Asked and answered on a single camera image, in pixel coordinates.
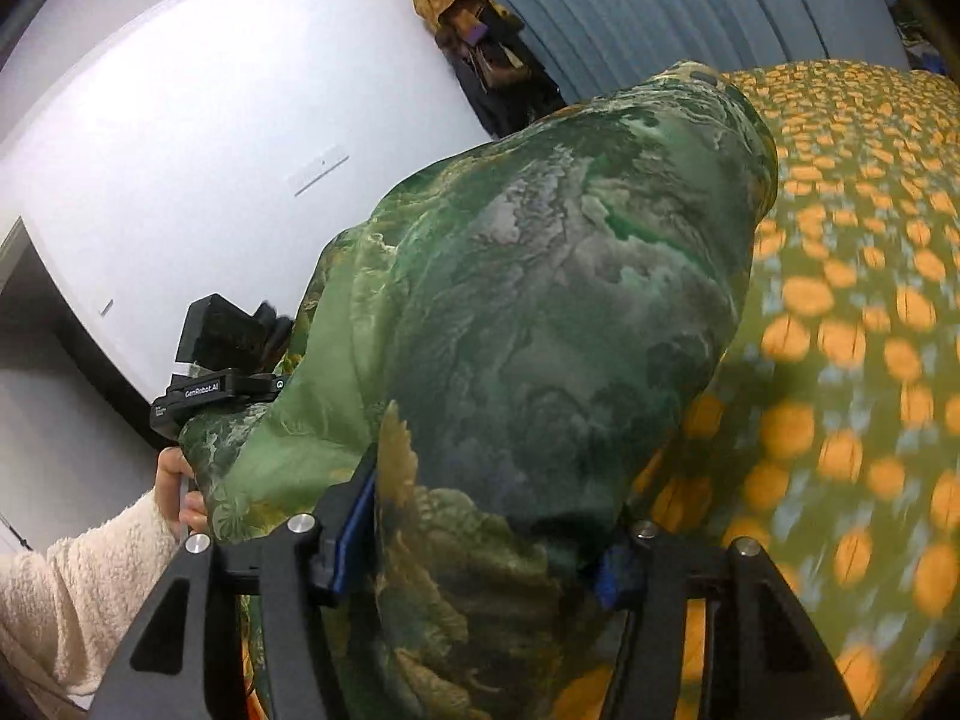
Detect pumpkin pattern green quilt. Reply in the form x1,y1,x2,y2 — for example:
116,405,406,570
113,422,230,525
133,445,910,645
547,57,960,720

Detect cream fleece sleeve forearm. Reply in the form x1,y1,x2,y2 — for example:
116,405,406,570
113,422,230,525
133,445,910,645
2,491,178,718

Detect hanging coats on rack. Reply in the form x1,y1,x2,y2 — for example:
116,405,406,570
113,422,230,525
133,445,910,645
412,0,566,138

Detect person left hand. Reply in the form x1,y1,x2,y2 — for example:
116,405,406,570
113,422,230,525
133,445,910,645
153,447,208,536

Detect green landscape print jacket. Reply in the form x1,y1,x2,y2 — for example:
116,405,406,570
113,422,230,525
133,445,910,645
179,62,778,718

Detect white wall switch plate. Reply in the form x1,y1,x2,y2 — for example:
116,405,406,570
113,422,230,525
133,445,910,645
286,145,350,197

